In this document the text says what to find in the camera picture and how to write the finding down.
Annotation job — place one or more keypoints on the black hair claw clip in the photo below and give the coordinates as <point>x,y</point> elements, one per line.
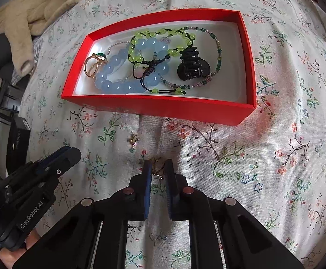
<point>192,66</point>

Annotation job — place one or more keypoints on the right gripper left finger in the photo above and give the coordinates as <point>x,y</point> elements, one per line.
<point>94,233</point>

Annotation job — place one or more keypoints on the left hand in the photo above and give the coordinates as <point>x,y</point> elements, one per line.
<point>10,257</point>

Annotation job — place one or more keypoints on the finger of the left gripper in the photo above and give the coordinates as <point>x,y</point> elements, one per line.
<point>59,155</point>
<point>38,180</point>

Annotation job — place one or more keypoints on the small gold star earring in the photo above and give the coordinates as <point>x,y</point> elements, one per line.
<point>134,138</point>

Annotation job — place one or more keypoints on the black device beside bed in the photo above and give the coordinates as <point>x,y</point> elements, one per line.
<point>18,142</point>

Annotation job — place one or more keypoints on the red cardboard box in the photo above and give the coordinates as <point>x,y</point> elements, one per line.
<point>131,66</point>

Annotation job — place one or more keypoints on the floral bed sheet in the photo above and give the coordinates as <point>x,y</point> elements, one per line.
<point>274,163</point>

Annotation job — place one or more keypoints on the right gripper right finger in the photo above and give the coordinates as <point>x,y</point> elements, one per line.
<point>223,234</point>

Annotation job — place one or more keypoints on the beige knit sweater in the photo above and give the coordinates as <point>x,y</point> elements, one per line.
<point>22,19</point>

